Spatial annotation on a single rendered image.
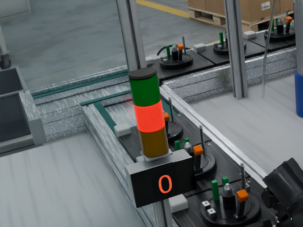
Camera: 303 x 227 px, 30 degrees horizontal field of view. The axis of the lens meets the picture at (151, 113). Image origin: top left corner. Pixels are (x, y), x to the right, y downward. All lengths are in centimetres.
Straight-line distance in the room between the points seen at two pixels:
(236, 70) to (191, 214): 92
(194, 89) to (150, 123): 125
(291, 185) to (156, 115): 26
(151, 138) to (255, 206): 42
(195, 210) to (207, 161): 20
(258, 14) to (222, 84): 363
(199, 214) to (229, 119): 75
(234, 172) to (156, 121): 56
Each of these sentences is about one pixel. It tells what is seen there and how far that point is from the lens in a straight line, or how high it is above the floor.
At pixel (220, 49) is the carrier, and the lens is 239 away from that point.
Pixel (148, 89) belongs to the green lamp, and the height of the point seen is 139.
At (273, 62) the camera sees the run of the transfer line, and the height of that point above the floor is 93.
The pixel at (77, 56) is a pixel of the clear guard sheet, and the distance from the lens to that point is 98.
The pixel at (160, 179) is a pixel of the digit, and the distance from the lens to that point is 104.
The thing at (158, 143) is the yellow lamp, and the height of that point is 129.
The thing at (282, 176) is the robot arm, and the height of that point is 125.
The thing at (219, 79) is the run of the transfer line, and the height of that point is 92.
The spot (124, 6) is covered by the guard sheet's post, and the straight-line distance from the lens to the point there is 96.
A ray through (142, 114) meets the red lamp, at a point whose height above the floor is 135.
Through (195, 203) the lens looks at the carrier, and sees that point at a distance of 140.
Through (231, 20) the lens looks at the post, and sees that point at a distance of 211.
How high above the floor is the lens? 174
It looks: 24 degrees down
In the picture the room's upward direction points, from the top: 9 degrees counter-clockwise
